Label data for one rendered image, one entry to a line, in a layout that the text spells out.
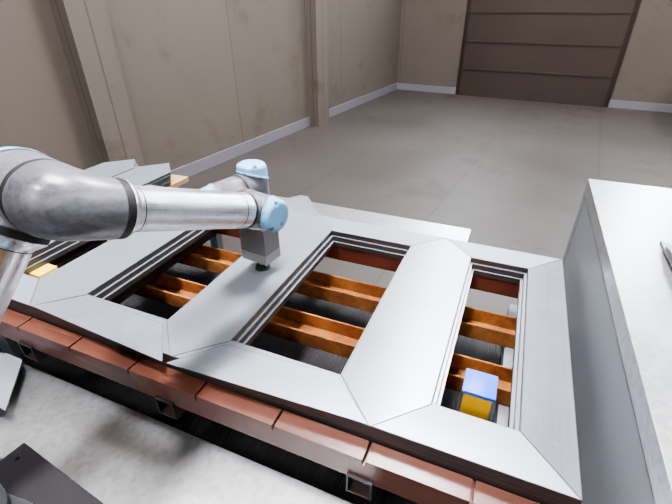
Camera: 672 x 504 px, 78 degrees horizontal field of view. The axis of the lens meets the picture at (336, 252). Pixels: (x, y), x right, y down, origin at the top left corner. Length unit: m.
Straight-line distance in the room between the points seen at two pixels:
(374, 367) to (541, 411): 0.31
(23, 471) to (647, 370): 1.05
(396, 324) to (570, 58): 7.71
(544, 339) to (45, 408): 1.17
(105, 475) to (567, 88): 8.24
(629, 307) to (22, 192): 0.95
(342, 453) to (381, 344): 0.25
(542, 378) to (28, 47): 3.53
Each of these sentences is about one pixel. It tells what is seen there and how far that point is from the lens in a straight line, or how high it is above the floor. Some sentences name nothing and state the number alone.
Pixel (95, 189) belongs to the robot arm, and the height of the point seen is 1.28.
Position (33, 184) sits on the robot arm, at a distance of 0.70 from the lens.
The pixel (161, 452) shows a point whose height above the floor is 0.68.
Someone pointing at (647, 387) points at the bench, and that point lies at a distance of 0.73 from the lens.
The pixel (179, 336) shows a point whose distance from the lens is 1.02.
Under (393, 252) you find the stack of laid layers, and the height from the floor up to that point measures 0.83.
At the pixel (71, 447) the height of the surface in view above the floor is 0.68.
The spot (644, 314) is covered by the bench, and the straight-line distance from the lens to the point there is 0.88.
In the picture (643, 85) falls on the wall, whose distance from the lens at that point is 8.59.
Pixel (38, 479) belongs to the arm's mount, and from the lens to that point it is 1.01.
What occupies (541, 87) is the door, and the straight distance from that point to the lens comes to 8.54.
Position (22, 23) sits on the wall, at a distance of 3.71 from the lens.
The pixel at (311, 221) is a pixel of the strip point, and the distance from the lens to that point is 1.43.
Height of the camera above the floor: 1.50
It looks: 31 degrees down
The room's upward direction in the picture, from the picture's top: straight up
